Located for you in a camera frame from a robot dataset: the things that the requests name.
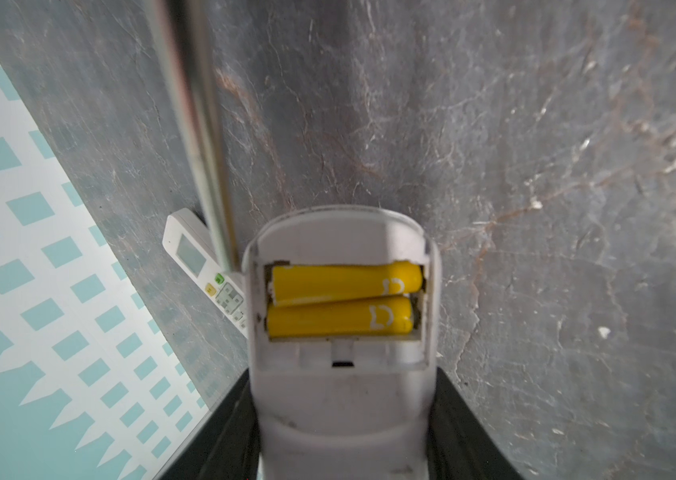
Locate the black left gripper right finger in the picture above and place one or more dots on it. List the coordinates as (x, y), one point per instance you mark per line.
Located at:
(457, 446)

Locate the clear handle screwdriver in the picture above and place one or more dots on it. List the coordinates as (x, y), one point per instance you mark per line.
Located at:
(183, 41)

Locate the large white remote control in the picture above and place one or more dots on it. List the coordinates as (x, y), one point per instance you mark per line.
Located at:
(343, 407)

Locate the yellow battery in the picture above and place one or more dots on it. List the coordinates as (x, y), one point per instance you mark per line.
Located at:
(309, 284)
(367, 317)

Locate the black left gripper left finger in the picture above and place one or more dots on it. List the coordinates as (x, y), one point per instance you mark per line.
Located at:
(226, 445)

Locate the small white remote control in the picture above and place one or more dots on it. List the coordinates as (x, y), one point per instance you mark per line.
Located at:
(188, 242)

